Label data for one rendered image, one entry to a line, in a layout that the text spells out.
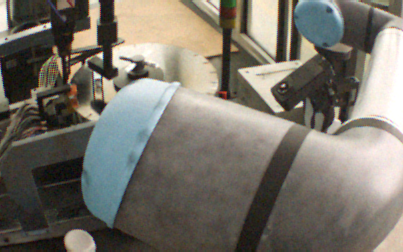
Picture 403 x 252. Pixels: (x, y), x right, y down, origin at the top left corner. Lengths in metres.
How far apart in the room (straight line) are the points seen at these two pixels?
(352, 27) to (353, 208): 0.38
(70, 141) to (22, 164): 0.12
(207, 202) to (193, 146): 0.03
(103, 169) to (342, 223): 0.16
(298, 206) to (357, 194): 0.04
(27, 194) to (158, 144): 0.68
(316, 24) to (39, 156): 0.55
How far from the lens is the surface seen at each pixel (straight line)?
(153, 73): 1.09
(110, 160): 0.33
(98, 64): 1.04
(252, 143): 0.31
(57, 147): 0.91
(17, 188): 0.96
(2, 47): 1.21
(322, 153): 0.30
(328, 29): 0.64
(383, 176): 0.32
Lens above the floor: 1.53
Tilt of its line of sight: 37 degrees down
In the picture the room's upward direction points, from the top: 1 degrees clockwise
